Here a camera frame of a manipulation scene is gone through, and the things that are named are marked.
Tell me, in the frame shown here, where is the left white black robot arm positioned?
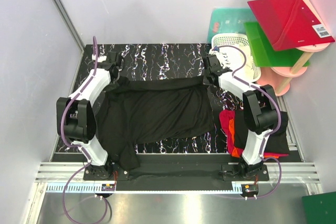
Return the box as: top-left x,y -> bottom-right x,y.
56,52 -> 123,180

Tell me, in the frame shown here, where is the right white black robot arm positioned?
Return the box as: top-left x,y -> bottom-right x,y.
203,55 -> 281,180

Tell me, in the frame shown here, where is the white plastic laundry basket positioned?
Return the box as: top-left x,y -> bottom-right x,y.
209,33 -> 261,82

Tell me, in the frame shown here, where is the green plastic sheet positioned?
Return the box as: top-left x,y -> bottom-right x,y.
244,22 -> 303,67

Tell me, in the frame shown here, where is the teal plastic board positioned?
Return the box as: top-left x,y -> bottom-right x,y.
207,8 -> 257,44

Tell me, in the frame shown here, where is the orange t shirt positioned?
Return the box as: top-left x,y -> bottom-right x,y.
227,119 -> 243,158

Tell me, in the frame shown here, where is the red plastic sheet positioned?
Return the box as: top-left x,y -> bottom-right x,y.
248,0 -> 335,51

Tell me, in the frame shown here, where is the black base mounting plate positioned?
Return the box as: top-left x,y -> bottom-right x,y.
83,153 -> 270,192

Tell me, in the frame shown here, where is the dark green board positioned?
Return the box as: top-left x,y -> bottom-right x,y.
302,192 -> 336,224

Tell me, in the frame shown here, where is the left corner aluminium post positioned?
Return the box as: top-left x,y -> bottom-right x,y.
52,0 -> 85,52

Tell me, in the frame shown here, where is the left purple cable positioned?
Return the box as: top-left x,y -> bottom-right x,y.
60,36 -> 112,224

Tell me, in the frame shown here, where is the purple cable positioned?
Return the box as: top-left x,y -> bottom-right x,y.
214,45 -> 283,200
60,36 -> 112,224

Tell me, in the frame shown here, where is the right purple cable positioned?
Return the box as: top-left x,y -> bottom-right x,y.
214,45 -> 283,200

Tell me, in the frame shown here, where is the aluminium frame rail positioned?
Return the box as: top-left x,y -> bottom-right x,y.
35,162 -> 321,195

